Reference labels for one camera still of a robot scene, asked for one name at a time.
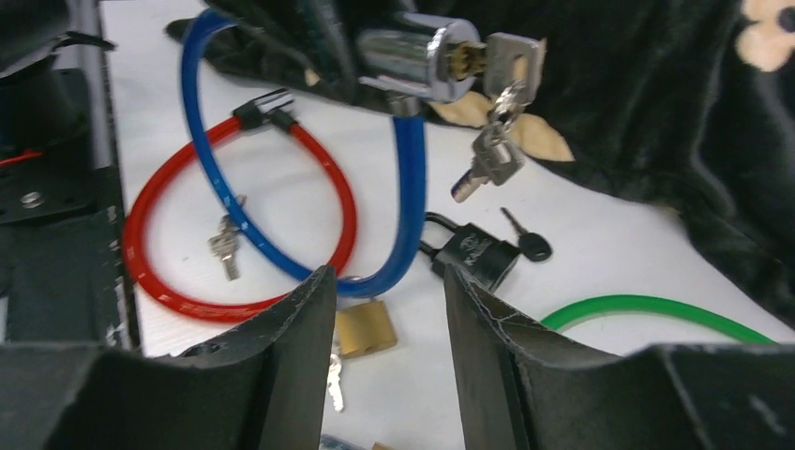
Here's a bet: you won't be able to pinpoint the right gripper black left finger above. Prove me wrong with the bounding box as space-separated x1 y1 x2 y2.
1 266 337 449

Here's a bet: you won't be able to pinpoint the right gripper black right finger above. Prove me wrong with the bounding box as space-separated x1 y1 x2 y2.
444 266 794 449

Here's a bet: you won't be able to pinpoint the small brass padlock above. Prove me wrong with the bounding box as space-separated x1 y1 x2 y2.
336 300 398 359

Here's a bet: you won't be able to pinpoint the green cable lock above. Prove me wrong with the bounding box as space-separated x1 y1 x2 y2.
540 294 776 344

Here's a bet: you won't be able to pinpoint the black Kajing padlock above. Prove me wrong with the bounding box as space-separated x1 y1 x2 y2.
419 211 520 292

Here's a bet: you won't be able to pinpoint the black head padlock key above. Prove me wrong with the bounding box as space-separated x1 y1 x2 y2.
500 207 553 263

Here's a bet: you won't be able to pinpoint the red lock keys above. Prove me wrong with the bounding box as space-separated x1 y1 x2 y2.
207 214 240 281

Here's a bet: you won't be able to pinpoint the red cable lock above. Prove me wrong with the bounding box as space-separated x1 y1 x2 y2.
123 87 358 323

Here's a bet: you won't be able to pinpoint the blue lock keys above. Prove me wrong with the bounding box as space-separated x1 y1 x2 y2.
451 32 543 203

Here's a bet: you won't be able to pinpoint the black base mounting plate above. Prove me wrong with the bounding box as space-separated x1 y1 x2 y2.
1 65 141 351

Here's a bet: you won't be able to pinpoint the black floral patterned cloth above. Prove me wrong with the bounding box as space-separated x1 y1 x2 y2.
204 1 794 325

